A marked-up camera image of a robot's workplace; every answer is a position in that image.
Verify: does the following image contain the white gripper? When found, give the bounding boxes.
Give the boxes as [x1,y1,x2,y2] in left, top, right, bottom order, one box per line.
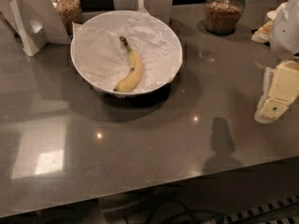
[251,0,299,123]

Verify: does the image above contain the yellow banana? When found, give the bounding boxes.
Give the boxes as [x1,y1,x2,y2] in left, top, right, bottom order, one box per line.
[114,36,143,92]

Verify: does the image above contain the white bowl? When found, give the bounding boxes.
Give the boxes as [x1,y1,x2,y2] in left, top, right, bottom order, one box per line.
[70,9,184,97]

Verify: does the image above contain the right glass jar of grains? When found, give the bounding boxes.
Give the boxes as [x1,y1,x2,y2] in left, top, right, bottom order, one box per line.
[204,0,246,35]

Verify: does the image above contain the glass jar of grains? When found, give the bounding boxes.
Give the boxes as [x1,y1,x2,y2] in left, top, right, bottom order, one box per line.
[51,0,83,35]
[204,0,246,35]

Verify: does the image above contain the black white striped strip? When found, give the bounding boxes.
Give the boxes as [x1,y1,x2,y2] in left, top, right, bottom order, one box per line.
[202,194,299,224]

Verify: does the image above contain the white crumpled paper liner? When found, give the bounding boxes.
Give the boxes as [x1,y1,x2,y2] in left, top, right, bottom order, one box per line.
[72,7,180,92]

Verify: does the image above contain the left glass jar of grains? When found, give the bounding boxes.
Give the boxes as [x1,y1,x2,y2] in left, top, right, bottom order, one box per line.
[51,0,83,35]

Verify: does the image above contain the small white folded card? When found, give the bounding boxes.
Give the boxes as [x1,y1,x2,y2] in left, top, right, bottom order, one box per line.
[9,0,48,57]

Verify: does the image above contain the large white board left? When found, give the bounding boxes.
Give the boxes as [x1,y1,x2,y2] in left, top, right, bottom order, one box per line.
[0,0,70,45]

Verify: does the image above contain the black cables under table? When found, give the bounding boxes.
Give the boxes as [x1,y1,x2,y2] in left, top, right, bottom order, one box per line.
[124,196,225,224]

